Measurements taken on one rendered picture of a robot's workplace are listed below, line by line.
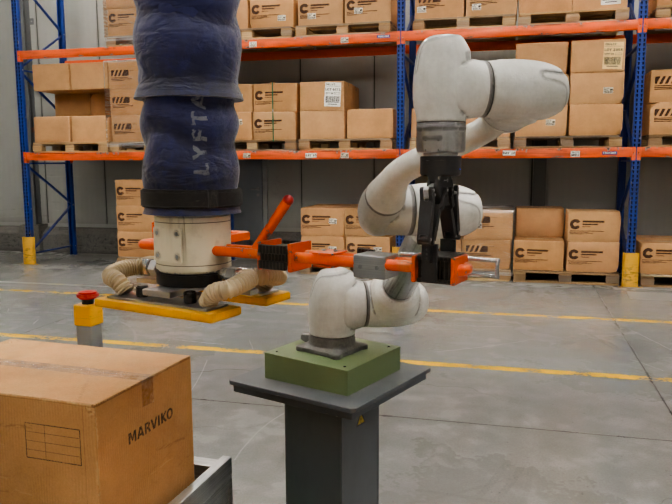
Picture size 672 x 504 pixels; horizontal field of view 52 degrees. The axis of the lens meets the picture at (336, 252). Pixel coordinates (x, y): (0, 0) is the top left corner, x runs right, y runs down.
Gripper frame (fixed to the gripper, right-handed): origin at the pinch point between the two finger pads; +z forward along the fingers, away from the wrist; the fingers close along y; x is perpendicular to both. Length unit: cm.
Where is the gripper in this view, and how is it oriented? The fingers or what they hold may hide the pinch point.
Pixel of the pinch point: (439, 264)
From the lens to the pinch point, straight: 131.1
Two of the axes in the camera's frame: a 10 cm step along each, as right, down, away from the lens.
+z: 0.0, 9.9, 1.3
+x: 8.6, 0.6, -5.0
